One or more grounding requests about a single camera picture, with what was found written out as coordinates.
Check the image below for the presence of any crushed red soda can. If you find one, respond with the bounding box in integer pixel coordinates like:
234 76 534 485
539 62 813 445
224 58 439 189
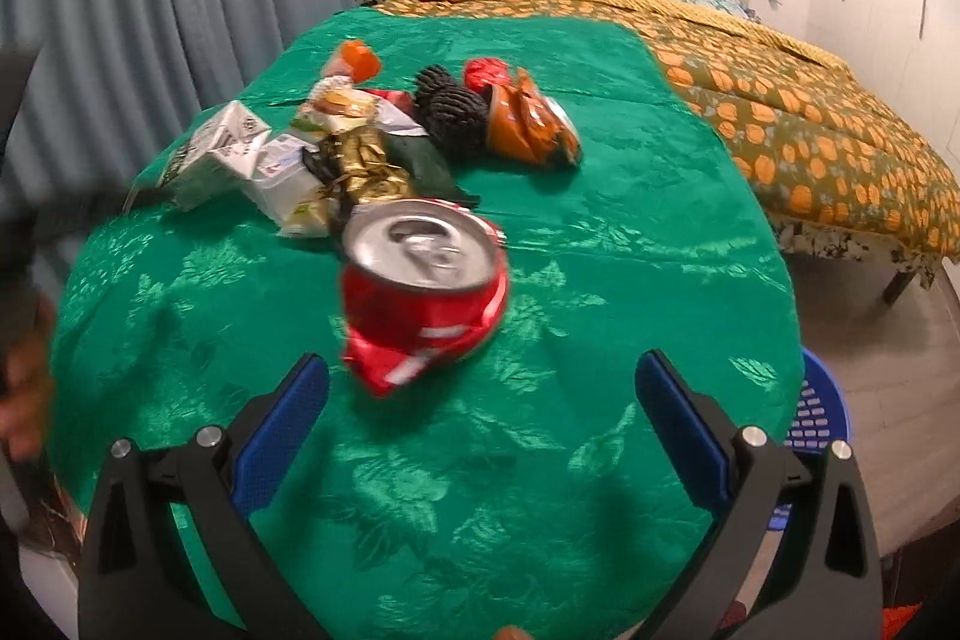
342 198 509 398

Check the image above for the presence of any white carton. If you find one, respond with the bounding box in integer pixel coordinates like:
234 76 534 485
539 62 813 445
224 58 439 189
158 101 320 226

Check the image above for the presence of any orange snack bag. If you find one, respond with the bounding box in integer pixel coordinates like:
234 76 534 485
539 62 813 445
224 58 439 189
487 68 583 169

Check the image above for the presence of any gold foil wrapper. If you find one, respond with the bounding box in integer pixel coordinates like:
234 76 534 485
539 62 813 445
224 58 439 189
314 125 415 213

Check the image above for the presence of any black knitted item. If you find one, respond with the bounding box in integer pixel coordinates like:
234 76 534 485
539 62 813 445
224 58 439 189
413 65 488 161

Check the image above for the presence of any burger print snack wrapper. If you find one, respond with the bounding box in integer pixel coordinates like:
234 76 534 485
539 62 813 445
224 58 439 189
291 76 427 136

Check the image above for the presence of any red knotted plastic bag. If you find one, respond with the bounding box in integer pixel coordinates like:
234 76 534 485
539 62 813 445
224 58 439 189
462 57 512 94

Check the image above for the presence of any blue plastic trash basket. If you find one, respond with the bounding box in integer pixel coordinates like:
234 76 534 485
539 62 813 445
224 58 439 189
768 345 853 533

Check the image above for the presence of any person left hand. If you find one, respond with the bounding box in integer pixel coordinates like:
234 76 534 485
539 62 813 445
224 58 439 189
0 296 55 463

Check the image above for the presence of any green satin tablecloth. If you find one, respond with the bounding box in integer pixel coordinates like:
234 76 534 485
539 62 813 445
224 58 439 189
49 11 802 638

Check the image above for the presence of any orange floral bed quilt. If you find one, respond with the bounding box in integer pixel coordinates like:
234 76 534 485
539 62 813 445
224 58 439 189
379 0 958 281

